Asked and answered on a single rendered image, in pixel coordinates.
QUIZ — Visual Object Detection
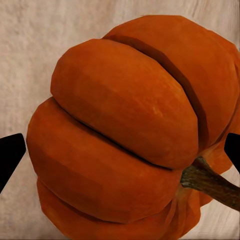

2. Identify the pumpkin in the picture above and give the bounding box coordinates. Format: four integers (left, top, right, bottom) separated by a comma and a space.
26, 15, 240, 240

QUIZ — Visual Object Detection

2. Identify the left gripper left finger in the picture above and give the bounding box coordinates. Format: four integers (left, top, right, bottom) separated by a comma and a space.
0, 133, 26, 193

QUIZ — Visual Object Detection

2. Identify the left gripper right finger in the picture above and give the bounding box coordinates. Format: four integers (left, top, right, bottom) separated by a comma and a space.
224, 133, 240, 172

